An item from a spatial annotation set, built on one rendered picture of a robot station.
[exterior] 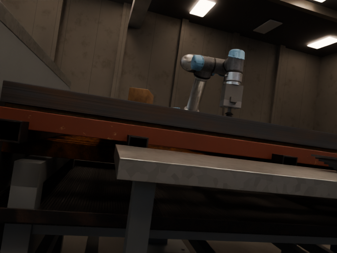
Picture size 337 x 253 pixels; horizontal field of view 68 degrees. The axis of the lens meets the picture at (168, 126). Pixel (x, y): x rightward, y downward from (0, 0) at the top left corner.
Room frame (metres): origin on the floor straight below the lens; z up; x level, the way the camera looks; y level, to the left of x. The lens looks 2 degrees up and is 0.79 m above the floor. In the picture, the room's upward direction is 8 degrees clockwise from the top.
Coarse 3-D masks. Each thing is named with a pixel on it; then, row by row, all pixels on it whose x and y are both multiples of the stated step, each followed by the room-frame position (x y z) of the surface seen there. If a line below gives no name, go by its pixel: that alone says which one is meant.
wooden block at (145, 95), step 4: (132, 88) 0.75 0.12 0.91; (136, 88) 0.75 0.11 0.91; (140, 88) 0.75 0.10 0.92; (132, 92) 0.75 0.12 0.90; (136, 92) 0.74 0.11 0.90; (140, 92) 0.74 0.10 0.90; (144, 92) 0.74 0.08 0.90; (148, 92) 0.75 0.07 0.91; (128, 96) 0.75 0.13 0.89; (132, 96) 0.75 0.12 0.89; (136, 96) 0.74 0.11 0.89; (140, 96) 0.74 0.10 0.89; (144, 96) 0.74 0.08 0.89; (148, 96) 0.76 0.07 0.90; (152, 96) 0.84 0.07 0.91; (132, 100) 0.75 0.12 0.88; (136, 100) 0.74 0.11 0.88; (140, 100) 0.74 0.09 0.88; (144, 100) 0.74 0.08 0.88; (148, 100) 0.77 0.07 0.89; (152, 100) 0.85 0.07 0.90
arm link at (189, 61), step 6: (192, 54) 1.58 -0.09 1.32; (186, 60) 1.44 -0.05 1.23; (192, 60) 1.23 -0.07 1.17; (198, 60) 1.19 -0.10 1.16; (204, 60) 1.20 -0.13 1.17; (210, 60) 1.20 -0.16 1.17; (186, 66) 1.46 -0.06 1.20; (192, 66) 1.22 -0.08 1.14; (198, 66) 1.20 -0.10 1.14; (204, 66) 1.20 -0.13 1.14; (210, 66) 1.21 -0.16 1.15; (210, 72) 1.24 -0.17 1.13
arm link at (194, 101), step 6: (192, 72) 1.64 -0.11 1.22; (198, 72) 1.61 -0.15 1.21; (204, 72) 1.60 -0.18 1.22; (198, 78) 1.63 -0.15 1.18; (204, 78) 1.62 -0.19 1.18; (198, 84) 1.67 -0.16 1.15; (204, 84) 1.67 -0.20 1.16; (192, 90) 1.72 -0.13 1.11; (198, 90) 1.69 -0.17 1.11; (192, 96) 1.73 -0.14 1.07; (198, 96) 1.72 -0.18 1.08; (192, 102) 1.75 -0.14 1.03; (198, 102) 1.75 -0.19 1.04; (186, 108) 1.81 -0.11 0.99; (192, 108) 1.77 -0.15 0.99
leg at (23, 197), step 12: (24, 180) 0.62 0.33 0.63; (12, 192) 0.61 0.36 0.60; (24, 192) 0.62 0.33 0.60; (36, 192) 0.62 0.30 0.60; (12, 204) 0.61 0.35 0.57; (24, 204) 0.62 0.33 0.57; (36, 204) 0.64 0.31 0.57; (12, 228) 0.61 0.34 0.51; (24, 228) 0.62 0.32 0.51; (12, 240) 0.61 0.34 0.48; (24, 240) 0.62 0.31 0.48; (0, 252) 0.61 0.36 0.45; (12, 252) 0.62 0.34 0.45; (24, 252) 0.62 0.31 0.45
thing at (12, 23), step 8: (0, 8) 0.59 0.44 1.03; (0, 16) 0.59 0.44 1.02; (8, 16) 0.63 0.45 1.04; (8, 24) 0.64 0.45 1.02; (16, 24) 0.69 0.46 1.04; (16, 32) 0.69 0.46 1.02; (24, 32) 0.75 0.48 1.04; (24, 40) 0.76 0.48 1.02; (32, 40) 0.83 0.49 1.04; (32, 48) 0.84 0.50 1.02; (40, 48) 0.92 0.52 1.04; (40, 56) 0.94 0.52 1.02; (48, 56) 1.04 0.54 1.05; (48, 64) 1.06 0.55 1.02; (56, 72) 1.22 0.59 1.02; (64, 80) 1.44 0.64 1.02
